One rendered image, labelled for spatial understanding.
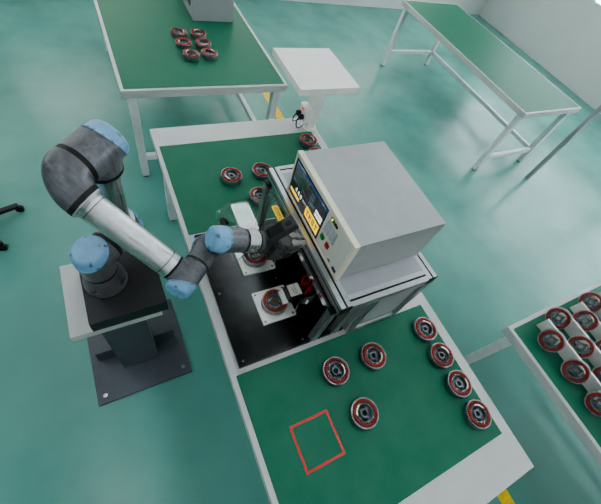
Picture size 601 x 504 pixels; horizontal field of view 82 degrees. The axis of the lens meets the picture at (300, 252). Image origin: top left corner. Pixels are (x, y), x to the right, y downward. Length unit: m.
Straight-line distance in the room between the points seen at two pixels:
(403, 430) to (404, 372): 0.23
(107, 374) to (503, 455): 1.92
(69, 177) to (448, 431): 1.55
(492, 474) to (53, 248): 2.62
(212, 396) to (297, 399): 0.83
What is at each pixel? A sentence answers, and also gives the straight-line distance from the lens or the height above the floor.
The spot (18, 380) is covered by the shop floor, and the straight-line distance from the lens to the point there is 2.38.
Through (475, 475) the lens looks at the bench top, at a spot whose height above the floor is 0.75.
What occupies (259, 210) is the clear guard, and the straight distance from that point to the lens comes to 1.39.
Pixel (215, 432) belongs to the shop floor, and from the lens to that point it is 2.13.
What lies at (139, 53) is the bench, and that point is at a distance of 2.83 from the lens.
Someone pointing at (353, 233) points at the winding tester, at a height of 1.32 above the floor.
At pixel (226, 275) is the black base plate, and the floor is 0.77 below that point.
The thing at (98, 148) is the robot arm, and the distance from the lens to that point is 1.02.
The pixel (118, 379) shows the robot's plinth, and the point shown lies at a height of 0.02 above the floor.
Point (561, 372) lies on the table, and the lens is 2.13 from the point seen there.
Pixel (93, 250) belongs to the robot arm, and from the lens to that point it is 1.32.
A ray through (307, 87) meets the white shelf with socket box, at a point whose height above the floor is 1.21.
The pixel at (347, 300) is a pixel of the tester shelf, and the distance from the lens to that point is 1.20.
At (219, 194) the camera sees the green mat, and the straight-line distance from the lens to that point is 1.85.
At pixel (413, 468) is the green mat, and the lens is 1.56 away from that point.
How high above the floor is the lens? 2.12
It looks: 54 degrees down
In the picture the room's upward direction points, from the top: 23 degrees clockwise
